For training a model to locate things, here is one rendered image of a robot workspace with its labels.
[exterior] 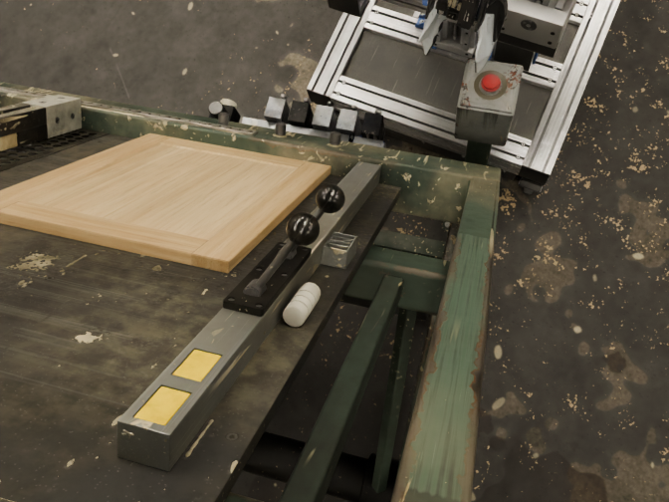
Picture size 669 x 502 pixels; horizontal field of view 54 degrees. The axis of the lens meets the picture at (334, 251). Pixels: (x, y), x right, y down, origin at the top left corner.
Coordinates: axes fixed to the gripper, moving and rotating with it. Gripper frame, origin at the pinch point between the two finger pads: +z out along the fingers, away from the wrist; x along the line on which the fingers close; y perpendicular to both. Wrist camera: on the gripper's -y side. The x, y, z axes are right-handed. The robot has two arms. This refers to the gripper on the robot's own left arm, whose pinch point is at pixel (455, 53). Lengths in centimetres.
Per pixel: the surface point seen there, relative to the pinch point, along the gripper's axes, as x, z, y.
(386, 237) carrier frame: -18, 106, -52
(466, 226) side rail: 10.4, 25.0, 7.1
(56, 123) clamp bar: -82, 45, 6
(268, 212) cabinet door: -21.0, 29.3, 17.5
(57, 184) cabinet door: -56, 30, 30
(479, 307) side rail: 17.5, 11.4, 31.8
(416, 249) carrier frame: -8, 106, -52
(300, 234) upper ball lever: -3.2, 0.5, 40.8
